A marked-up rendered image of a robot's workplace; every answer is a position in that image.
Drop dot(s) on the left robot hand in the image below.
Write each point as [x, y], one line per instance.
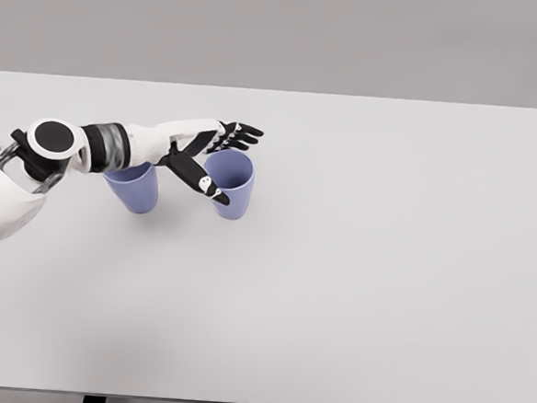
[195, 134]

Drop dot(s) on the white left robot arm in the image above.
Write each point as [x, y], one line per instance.
[115, 147]

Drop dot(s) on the lavender plastic cup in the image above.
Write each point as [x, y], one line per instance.
[135, 190]
[233, 185]

